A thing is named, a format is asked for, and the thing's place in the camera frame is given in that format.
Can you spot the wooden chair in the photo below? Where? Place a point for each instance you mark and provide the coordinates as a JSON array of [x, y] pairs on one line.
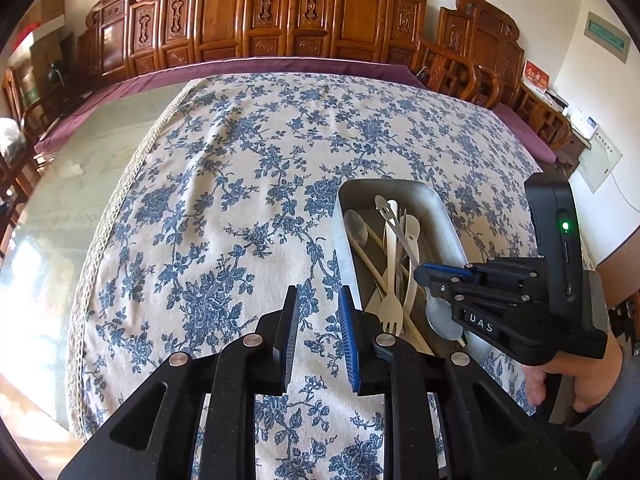
[[20, 175]]

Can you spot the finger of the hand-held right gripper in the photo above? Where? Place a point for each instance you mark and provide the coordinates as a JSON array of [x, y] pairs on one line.
[[480, 294], [440, 273]]

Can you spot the wooden side table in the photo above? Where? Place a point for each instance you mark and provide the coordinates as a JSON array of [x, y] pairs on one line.
[[575, 152]]

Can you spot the purple sofa cushion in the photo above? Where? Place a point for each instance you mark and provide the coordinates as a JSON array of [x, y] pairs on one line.
[[250, 66]]

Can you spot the carved wooden sofa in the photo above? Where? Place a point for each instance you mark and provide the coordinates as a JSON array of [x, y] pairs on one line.
[[250, 10]]

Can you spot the carved wooden armchair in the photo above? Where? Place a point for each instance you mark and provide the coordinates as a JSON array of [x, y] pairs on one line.
[[480, 45]]

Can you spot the blue floral tablecloth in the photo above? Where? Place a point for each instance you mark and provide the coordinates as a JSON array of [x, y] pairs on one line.
[[225, 210]]

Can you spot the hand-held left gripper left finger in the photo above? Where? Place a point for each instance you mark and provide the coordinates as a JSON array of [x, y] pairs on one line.
[[291, 332]]

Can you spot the red box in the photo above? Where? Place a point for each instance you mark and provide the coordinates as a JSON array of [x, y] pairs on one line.
[[536, 76]]

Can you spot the metal spoon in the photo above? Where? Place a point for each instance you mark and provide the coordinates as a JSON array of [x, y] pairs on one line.
[[442, 317]]

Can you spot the person's right hand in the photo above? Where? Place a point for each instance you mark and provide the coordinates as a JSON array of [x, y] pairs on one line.
[[600, 380]]

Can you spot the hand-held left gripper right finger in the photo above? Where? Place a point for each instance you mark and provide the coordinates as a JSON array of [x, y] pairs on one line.
[[349, 340]]

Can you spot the metal tray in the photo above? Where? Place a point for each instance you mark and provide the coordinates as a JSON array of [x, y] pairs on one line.
[[450, 230]]

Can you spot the clear plastic bag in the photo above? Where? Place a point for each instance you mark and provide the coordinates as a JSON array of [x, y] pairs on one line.
[[11, 140]]

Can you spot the white telephone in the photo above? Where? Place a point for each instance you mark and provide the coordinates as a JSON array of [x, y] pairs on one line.
[[585, 125]]

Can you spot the white plastic fork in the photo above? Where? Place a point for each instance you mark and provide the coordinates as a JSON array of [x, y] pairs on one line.
[[390, 310]]

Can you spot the metal fork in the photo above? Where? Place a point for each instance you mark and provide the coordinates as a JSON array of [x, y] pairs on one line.
[[386, 210]]

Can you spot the cardboard box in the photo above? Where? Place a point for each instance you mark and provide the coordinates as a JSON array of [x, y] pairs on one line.
[[51, 7]]

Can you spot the grey wall panel box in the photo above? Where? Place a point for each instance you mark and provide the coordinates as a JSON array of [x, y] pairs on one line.
[[607, 37]]

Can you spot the person's right forearm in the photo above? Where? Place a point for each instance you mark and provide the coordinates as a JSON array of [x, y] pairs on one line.
[[600, 440]]

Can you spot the purple armchair cushion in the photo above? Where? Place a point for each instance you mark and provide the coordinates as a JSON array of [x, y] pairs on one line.
[[525, 130]]

